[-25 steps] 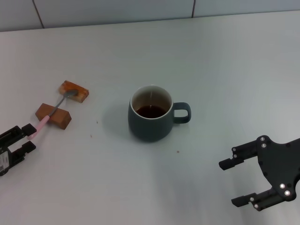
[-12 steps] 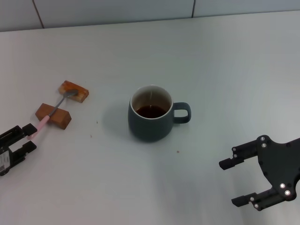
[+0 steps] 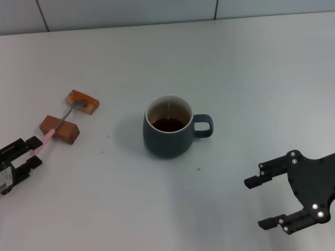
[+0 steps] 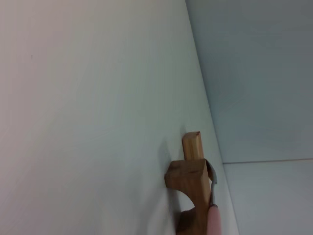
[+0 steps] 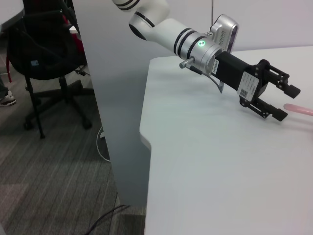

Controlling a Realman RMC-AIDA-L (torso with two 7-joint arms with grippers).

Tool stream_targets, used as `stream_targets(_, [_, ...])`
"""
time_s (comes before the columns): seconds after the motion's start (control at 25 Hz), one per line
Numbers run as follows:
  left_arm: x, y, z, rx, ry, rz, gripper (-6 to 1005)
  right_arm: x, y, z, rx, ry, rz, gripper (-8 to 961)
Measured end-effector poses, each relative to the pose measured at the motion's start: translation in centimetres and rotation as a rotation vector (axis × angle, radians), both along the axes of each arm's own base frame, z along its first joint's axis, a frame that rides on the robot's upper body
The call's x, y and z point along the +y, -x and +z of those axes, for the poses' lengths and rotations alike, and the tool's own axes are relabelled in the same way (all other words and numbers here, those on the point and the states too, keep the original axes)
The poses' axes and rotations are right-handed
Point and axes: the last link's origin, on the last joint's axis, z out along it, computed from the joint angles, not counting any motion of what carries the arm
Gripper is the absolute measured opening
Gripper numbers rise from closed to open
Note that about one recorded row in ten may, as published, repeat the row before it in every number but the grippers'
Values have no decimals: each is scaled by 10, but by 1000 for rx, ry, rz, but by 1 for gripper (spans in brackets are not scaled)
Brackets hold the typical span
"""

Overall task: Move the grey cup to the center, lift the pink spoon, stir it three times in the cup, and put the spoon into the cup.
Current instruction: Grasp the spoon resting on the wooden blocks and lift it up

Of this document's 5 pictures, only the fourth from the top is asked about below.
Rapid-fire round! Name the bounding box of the pink handled metal spoon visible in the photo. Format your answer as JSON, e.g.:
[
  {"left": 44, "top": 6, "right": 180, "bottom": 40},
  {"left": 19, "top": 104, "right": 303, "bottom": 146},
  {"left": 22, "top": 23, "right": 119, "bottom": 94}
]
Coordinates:
[{"left": 204, "top": 159, "right": 222, "bottom": 235}]

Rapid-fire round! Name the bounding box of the light stained wooden block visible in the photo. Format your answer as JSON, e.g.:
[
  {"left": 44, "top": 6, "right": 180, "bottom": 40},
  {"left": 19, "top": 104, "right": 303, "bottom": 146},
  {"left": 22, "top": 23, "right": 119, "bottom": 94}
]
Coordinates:
[{"left": 181, "top": 131, "right": 205, "bottom": 162}]

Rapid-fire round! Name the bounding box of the dark brown arched wooden block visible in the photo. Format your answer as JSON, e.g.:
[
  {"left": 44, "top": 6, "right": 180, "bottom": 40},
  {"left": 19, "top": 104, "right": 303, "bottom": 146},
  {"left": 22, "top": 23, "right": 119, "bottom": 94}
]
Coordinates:
[{"left": 164, "top": 158, "right": 214, "bottom": 235}]

